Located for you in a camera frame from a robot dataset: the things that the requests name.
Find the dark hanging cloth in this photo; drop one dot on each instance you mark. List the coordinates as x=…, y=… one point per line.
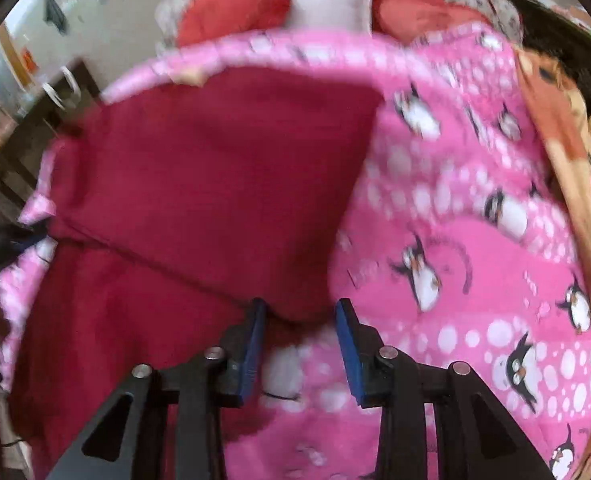
x=56, y=12

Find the dark wooden cabinet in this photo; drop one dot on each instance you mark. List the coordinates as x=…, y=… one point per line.
x=35, y=125

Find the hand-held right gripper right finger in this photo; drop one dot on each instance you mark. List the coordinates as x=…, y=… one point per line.
x=348, y=355

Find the grey floral pillow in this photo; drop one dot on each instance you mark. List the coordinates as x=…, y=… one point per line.
x=495, y=5

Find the pink penguin print blanket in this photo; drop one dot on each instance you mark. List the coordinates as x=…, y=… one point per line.
x=450, y=220

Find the maroon cloth garment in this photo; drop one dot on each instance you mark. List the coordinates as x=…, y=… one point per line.
x=200, y=185

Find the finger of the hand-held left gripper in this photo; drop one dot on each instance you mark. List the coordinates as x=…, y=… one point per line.
x=27, y=245

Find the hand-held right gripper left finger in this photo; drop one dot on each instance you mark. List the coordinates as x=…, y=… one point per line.
x=252, y=355

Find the white pillow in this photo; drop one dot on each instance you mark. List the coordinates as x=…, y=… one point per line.
x=330, y=2

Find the orange printed blanket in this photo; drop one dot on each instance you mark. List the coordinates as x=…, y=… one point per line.
x=560, y=125

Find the red pillow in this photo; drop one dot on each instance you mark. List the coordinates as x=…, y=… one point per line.
x=235, y=12
x=420, y=7

